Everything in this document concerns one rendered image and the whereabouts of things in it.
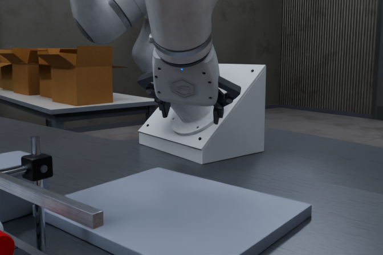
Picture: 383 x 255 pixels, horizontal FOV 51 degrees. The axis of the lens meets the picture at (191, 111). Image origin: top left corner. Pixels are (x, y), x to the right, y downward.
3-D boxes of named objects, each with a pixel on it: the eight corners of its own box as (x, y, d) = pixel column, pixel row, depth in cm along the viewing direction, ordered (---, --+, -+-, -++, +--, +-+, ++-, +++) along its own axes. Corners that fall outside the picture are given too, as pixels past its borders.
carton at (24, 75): (0, 93, 339) (-3, 48, 333) (52, 90, 368) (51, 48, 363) (19, 97, 306) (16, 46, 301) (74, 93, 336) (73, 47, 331)
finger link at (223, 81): (191, 73, 62) (192, 96, 67) (241, 81, 61) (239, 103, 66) (193, 68, 63) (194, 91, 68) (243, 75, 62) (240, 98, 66)
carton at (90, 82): (33, 102, 274) (30, 46, 269) (98, 97, 309) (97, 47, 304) (62, 107, 244) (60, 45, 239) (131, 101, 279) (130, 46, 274)
